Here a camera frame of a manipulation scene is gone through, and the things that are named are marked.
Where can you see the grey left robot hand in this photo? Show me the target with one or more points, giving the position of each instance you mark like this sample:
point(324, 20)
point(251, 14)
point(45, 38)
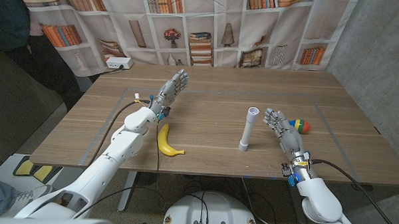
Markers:
point(168, 91)

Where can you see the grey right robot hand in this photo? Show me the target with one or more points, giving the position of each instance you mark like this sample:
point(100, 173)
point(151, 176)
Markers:
point(290, 138)

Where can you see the white plastic pipe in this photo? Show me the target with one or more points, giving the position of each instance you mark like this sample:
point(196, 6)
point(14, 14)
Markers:
point(247, 132)

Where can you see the short white pipe end fitting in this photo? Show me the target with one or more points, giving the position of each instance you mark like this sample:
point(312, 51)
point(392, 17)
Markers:
point(243, 146)

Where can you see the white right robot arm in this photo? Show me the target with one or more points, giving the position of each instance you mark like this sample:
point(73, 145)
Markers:
point(319, 199)

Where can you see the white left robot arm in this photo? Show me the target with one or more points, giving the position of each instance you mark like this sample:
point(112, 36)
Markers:
point(118, 149)

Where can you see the colourful striped wooden maraca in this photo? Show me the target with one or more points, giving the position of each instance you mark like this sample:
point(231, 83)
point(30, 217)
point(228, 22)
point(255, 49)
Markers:
point(301, 126)

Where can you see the yellow toy banana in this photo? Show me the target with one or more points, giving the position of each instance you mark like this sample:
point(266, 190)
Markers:
point(163, 144)

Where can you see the grey tape outline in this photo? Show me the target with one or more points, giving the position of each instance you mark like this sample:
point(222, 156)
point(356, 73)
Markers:
point(220, 92)

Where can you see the white power strip box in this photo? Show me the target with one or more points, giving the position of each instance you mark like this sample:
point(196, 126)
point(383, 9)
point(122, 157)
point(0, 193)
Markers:
point(118, 62)

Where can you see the printed bookshelf backdrop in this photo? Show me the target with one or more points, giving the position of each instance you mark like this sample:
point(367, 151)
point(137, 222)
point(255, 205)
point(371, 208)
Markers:
point(223, 13)

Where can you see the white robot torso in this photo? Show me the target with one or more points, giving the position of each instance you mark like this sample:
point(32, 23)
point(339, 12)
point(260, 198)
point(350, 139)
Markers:
point(209, 212)

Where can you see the white table leg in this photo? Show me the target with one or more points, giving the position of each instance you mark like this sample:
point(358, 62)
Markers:
point(127, 192)

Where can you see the yellow black floor pad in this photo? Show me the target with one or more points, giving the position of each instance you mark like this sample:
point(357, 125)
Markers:
point(42, 173)

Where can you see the dark brown partition panel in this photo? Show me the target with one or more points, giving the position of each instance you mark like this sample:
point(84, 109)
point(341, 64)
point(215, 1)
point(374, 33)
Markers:
point(13, 112)

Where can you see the person in dark teal top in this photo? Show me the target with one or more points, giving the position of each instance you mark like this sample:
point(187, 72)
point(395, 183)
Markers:
point(9, 19)

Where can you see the person in blue jeans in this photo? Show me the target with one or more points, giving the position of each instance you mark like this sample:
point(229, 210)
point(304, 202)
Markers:
point(0, 198)

